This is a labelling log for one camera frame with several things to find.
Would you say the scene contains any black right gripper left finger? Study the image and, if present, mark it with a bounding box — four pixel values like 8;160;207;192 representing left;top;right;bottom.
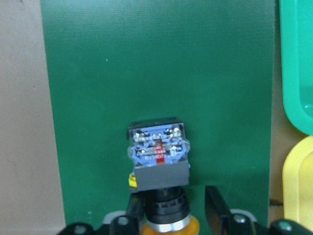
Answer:
126;192;145;232

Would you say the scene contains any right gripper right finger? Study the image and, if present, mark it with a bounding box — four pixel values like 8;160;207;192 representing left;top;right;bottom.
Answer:
204;186;231;232

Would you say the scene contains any yellow plastic tray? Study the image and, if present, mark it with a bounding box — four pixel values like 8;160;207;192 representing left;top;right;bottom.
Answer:
282;136;313;230

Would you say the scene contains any green conveyor belt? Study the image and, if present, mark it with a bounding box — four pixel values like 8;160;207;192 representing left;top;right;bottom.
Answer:
41;0;275;235

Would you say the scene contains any green plastic tray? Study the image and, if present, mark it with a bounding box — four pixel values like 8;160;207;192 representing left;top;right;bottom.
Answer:
279;0;313;135

